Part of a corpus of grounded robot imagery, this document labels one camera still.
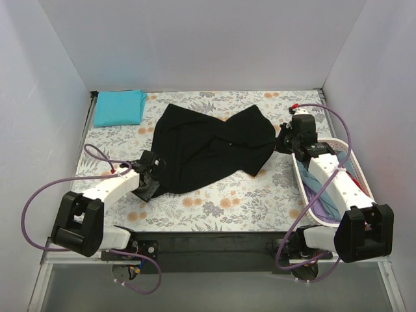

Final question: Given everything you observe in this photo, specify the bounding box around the black t shirt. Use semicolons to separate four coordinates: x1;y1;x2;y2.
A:
151;104;276;196

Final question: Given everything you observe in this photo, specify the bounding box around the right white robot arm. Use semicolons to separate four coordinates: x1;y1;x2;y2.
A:
277;109;394;263

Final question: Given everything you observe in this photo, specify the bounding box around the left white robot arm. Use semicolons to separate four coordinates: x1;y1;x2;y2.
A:
51;150;166;260

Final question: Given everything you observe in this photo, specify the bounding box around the white laundry basket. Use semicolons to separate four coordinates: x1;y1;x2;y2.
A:
292;138;375;228

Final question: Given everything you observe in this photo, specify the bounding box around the folded teal t shirt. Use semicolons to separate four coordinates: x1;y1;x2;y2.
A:
93;90;147;127

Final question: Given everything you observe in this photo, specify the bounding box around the blue t shirt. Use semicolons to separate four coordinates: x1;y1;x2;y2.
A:
298;152;355;215

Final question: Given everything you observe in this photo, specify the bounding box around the floral tablecloth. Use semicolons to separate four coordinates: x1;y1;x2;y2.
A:
82;90;332;231

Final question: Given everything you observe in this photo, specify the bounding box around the red t shirt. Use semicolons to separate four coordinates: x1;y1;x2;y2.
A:
346;169;367;194

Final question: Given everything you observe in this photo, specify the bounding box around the lilac t shirt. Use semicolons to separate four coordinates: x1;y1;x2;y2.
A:
310;192;341;224

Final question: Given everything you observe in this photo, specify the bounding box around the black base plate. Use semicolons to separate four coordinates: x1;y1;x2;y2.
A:
124;231;285;274

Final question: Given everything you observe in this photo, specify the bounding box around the aluminium frame rail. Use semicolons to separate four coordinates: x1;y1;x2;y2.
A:
29;253;406;311

